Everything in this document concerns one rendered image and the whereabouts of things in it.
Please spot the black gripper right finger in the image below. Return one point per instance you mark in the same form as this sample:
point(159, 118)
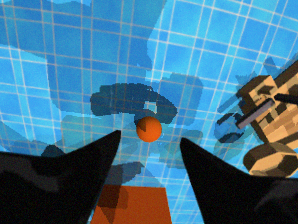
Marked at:
point(225, 194)

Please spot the wooden catapult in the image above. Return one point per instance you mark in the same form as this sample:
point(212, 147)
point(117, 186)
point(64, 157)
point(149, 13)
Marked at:
point(272, 108)

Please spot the orange ball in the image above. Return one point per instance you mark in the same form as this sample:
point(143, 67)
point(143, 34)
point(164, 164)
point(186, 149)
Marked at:
point(149, 129)

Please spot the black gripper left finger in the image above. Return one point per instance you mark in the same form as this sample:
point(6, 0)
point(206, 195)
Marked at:
point(73, 181)

